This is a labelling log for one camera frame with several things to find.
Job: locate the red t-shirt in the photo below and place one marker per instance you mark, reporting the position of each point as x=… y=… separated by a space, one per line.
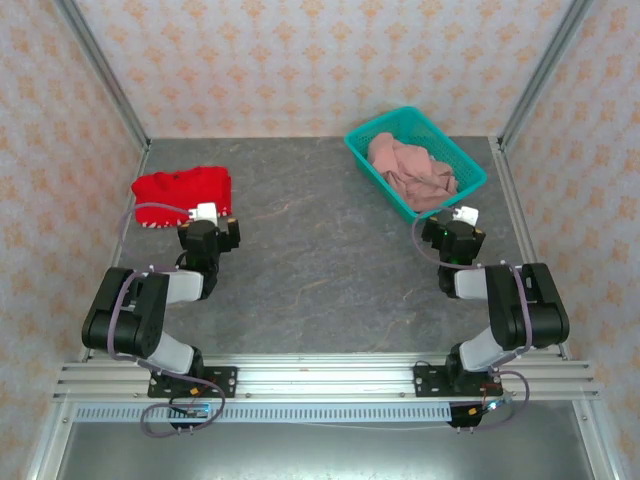
x=175 y=192

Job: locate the pink t-shirt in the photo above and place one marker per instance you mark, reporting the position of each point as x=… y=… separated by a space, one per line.
x=415 y=175

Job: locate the teal plastic basket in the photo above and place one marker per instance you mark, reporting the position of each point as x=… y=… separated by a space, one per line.
x=370 y=137

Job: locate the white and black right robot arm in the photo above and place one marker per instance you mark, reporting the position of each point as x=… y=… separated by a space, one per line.
x=530 y=310

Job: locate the small circuit board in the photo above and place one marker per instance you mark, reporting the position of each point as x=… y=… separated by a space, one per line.
x=487 y=406
x=192 y=411

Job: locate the grey metal lower panel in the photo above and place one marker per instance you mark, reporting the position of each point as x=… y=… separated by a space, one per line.
x=320 y=450

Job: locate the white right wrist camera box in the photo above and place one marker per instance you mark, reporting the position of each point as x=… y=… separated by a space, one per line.
x=468 y=215

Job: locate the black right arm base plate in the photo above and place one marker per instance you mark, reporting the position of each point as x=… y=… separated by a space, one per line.
x=425 y=382

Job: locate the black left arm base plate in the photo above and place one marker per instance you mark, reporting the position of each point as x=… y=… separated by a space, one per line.
x=225 y=382

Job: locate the aluminium frame post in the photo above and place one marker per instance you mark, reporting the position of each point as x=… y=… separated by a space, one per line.
x=542 y=75
x=105 y=75

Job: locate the aluminium mounting rail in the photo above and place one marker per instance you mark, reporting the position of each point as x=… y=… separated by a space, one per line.
x=320 y=380

